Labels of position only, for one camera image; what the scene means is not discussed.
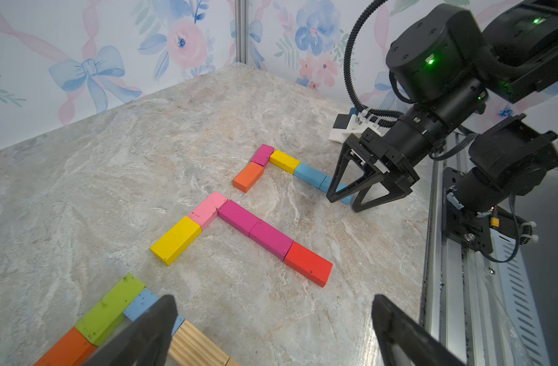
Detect orange block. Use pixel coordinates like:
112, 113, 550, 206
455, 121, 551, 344
34, 327, 97, 366
232, 162, 265, 193

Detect green block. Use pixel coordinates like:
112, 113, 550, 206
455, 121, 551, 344
75, 273, 146, 347

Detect blue block bottom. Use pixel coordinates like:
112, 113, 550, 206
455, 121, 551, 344
319, 174, 355, 206

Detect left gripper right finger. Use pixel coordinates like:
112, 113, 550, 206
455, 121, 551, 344
371, 294, 463, 365

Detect white cable duct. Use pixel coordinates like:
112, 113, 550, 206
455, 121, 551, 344
491, 230, 550, 365

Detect red block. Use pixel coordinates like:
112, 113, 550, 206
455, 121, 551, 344
284, 242, 333, 288

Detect tan block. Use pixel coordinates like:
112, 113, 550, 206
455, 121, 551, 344
167, 320, 230, 366

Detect yellow block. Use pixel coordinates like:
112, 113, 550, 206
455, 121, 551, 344
270, 150, 301, 175
150, 217, 202, 265

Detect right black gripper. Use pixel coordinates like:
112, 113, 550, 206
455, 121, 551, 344
326, 129, 419, 213

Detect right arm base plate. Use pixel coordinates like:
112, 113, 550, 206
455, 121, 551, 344
442, 168, 493, 255

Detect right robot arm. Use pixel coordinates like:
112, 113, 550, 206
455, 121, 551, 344
326, 1, 558, 212

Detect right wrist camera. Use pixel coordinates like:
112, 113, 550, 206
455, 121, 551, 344
328, 108, 385, 144

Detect light blue block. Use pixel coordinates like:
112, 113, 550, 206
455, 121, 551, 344
123, 288, 159, 322

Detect pink block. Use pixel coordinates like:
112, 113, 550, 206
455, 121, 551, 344
189, 192, 228, 231

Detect magenta block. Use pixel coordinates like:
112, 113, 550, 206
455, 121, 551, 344
218, 200, 259, 237
249, 221, 294, 261
251, 144, 275, 168

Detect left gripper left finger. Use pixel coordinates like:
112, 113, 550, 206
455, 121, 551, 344
85, 294, 178, 365

